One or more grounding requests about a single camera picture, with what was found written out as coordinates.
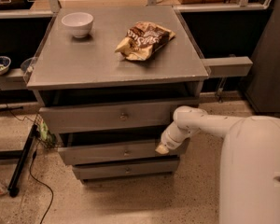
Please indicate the wire basket with green item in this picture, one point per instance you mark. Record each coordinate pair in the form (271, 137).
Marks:
(47, 139)

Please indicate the grey side shelf bar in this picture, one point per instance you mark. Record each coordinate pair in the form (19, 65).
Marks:
(227, 67)

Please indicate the grey bottom drawer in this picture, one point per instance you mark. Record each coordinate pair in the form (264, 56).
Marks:
(127, 168)

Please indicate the grey drawer cabinet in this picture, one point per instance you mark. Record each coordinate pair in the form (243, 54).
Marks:
(87, 71)

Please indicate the black metal table leg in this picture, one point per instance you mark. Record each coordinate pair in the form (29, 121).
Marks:
(12, 187)

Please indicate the clear plastic cup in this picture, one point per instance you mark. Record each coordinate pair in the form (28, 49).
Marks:
(28, 64)

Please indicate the grey top drawer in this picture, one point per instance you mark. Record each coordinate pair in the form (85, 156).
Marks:
(110, 116)

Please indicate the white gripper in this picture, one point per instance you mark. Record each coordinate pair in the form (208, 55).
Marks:
(169, 139)

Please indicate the grey drawer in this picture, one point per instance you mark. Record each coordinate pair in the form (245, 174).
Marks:
(127, 168)
(110, 116)
(87, 148)

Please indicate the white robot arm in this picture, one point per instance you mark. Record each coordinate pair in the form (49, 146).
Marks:
(249, 187)

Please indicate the grey left shelf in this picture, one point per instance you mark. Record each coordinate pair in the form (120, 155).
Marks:
(12, 80)

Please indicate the brown chip bag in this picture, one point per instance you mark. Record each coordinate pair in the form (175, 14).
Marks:
(142, 40)

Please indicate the white ceramic bowl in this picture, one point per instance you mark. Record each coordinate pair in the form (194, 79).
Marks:
(78, 24)

